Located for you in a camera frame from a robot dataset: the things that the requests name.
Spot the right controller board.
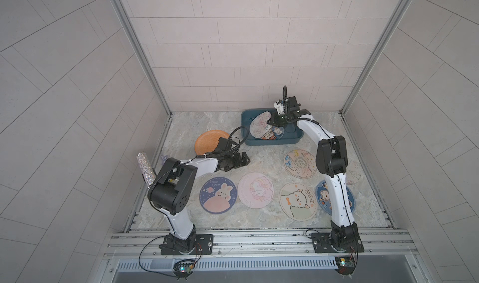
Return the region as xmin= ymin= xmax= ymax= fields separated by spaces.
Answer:
xmin=335 ymin=256 xmax=356 ymax=276

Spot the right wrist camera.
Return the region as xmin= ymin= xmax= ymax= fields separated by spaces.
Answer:
xmin=274 ymin=100 xmax=285 ymax=115

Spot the pink tulip flower coaster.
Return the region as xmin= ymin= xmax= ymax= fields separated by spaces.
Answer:
xmin=284 ymin=149 xmax=318 ymax=179

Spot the controller board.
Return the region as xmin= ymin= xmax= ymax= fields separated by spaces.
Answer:
xmin=173 ymin=259 xmax=195 ymax=278
xmin=335 ymin=256 xmax=356 ymax=276

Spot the blue bears picnic coaster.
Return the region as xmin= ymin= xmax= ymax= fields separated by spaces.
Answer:
xmin=261 ymin=127 xmax=284 ymax=140

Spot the cream alpaca coaster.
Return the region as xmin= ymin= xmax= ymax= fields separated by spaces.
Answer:
xmin=279 ymin=183 xmax=318 ymax=221

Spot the blue toast bear coaster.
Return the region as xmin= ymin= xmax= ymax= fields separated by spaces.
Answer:
xmin=316 ymin=180 xmax=356 ymax=215

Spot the orange round coaster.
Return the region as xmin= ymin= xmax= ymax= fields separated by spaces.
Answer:
xmin=194 ymin=130 xmax=229 ymax=155

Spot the white butterfly floral coaster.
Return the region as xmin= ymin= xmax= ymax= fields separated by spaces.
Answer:
xmin=249 ymin=111 xmax=275 ymax=140

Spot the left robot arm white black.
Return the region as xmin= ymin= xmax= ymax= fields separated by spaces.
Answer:
xmin=137 ymin=152 xmax=251 ymax=255

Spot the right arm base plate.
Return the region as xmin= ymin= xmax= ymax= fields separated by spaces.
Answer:
xmin=310 ymin=232 xmax=365 ymax=253

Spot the teal plastic storage box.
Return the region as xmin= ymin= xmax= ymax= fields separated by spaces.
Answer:
xmin=241 ymin=108 xmax=304 ymax=146

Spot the aluminium frame rail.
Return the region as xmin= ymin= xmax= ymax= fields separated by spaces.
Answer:
xmin=103 ymin=228 xmax=420 ymax=273

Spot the glitter silver cylinder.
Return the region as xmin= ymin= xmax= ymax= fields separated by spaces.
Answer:
xmin=137 ymin=152 xmax=156 ymax=187

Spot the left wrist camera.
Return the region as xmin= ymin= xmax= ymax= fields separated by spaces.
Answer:
xmin=213 ymin=137 xmax=233 ymax=155

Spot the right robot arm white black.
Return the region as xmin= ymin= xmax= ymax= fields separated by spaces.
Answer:
xmin=268 ymin=90 xmax=364 ymax=253

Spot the left controller board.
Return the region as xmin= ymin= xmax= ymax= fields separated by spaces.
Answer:
xmin=173 ymin=259 xmax=195 ymax=278

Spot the pink unicorn coaster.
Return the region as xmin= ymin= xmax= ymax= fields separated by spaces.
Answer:
xmin=238 ymin=172 xmax=274 ymax=209

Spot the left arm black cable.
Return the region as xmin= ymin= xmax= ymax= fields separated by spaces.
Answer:
xmin=196 ymin=126 xmax=250 ymax=160

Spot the navy bunny planet coaster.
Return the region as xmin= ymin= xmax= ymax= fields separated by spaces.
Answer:
xmin=199 ymin=177 xmax=238 ymax=214

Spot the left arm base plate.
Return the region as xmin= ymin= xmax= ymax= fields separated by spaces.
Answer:
xmin=158 ymin=233 xmax=214 ymax=256

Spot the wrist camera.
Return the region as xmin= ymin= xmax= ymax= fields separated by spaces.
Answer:
xmin=213 ymin=137 xmax=233 ymax=155
xmin=274 ymin=100 xmax=285 ymax=115

